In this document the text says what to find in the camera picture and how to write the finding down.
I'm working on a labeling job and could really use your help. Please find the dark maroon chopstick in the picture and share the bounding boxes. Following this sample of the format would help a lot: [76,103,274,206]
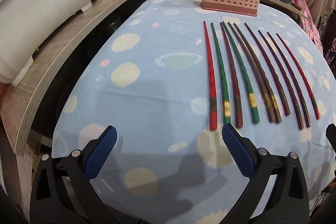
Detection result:
[267,32,311,128]
[258,30,304,130]

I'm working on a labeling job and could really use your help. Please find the bright red chopstick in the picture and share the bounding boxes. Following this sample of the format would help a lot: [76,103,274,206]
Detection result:
[203,21,218,131]

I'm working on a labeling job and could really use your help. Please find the green chopstick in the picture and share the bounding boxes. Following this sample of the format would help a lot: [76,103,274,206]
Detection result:
[210,22,231,123]
[222,22,260,124]

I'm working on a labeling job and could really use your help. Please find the dark red chopstick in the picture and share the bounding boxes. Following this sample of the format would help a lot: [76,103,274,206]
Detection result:
[220,22,243,128]

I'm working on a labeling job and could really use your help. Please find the brown chopstick right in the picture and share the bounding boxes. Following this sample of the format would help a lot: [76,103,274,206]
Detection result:
[234,23,282,124]

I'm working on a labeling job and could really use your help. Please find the brown chopstick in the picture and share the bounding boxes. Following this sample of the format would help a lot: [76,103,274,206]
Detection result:
[234,23,282,124]
[228,22,276,123]

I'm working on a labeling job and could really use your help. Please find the brown chopstick left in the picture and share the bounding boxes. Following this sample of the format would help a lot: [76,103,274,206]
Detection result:
[228,22,276,123]

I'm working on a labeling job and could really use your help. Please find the grey wooden counter shelf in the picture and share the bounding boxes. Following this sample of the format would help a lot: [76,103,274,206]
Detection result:
[1,0,128,156]

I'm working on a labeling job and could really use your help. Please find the blue patterned tablecloth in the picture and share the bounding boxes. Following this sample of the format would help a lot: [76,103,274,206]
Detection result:
[52,0,335,223]

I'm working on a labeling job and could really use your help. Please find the pink floral garment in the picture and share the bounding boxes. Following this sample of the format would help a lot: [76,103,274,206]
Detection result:
[290,0,323,54]

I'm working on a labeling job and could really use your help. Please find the white dish rack bin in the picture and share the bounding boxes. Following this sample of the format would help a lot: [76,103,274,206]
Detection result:
[1,0,92,84]

